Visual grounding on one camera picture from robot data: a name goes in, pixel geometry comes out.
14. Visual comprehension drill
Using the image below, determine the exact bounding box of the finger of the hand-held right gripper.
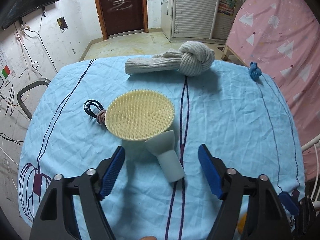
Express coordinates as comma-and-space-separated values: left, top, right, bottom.
279, 192, 300, 216

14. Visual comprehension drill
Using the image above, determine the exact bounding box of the black wall cable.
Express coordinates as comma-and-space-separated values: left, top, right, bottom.
15, 12, 58, 80

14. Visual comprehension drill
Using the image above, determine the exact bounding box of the dark brown wooden door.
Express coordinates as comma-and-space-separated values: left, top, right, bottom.
92, 0, 150, 40

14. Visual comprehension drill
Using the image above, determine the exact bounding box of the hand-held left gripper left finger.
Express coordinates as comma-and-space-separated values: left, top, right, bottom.
29, 146, 125, 240

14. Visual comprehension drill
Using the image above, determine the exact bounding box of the pale yellow round hairbrush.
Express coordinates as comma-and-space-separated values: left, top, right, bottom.
105, 89, 185, 183

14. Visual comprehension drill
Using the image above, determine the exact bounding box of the light blue printed cloth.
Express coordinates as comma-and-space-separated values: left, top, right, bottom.
18, 55, 307, 240

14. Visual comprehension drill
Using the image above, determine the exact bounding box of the beige knotted knit scarf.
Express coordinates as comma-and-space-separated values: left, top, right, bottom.
124, 41, 215, 77

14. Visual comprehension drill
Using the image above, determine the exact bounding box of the grey metal chair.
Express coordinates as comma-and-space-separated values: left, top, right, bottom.
17, 78, 52, 120

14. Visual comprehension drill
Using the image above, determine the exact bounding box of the black hair tie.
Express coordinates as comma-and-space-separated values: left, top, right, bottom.
84, 99, 105, 118

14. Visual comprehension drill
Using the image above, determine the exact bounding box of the small blue knit item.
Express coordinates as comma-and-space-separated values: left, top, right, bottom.
248, 62, 262, 81

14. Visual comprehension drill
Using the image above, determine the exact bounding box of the eye test wall chart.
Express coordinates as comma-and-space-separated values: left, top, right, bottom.
0, 45, 15, 80

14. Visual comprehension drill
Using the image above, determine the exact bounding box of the black wall television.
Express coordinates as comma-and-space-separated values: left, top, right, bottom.
0, 0, 60, 30

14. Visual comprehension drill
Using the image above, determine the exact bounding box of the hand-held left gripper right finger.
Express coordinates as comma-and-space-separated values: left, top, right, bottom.
198, 144, 293, 240

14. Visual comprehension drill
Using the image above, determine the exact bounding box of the pink tree print curtain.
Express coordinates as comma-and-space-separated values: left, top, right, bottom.
226, 0, 320, 180

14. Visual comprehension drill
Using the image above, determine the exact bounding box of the yellow plastic egg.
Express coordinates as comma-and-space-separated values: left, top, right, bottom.
237, 212, 248, 233

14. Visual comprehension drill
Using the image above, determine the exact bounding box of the pink beige hair tie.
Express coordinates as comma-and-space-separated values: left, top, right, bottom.
96, 109, 108, 125

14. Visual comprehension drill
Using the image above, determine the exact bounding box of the white slatted wardrobe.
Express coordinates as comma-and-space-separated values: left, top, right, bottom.
170, 0, 250, 43

